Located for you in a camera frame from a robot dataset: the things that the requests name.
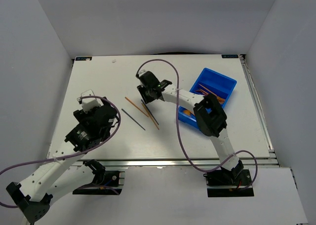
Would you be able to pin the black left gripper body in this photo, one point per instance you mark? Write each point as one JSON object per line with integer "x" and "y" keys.
{"x": 84, "y": 117}

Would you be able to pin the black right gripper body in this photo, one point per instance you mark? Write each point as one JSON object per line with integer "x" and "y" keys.
{"x": 145, "y": 93}

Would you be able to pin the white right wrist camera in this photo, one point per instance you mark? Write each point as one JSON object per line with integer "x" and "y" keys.
{"x": 140, "y": 73}

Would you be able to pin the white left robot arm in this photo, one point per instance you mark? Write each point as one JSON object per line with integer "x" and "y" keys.
{"x": 35, "y": 194}

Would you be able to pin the red-orange plastic fork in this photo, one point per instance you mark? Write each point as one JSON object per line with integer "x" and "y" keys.
{"x": 200, "y": 91}

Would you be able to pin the blue divided plastic tray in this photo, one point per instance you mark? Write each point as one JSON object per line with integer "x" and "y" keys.
{"x": 209, "y": 80}

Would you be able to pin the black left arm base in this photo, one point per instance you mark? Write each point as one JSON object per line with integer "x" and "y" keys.
{"x": 105, "y": 182}

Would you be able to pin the orange spoon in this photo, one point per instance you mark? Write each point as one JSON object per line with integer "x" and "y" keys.
{"x": 187, "y": 112}

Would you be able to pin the dark blue chopstick short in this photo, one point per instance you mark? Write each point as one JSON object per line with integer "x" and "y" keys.
{"x": 150, "y": 112}

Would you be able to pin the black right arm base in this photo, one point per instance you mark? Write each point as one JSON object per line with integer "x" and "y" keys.
{"x": 219, "y": 185}

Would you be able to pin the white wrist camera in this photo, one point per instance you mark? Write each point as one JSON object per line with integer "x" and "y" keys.
{"x": 140, "y": 73}
{"x": 88, "y": 101}

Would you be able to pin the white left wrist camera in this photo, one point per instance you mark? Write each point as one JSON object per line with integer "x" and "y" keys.
{"x": 88, "y": 101}

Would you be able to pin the dark blue chopstick long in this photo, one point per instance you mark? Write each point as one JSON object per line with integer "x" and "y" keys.
{"x": 132, "y": 119}

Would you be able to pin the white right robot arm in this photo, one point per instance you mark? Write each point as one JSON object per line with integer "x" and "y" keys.
{"x": 209, "y": 114}

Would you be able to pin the orange chopstick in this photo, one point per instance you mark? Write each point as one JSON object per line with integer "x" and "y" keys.
{"x": 136, "y": 106}
{"x": 152, "y": 119}

